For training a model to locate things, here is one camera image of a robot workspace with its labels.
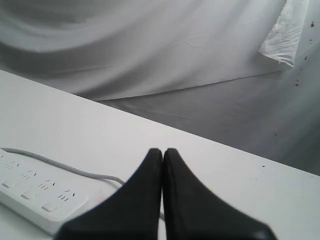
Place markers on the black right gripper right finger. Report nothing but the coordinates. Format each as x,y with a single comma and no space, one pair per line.
193,212

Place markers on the crumpled white plastic sheet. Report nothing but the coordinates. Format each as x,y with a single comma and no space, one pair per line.
281,43

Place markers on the white five-outlet power strip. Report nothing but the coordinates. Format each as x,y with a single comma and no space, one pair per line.
37,195

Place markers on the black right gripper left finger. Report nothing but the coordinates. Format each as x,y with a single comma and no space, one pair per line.
131,213

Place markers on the white backdrop cloth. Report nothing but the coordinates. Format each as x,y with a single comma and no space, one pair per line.
190,64

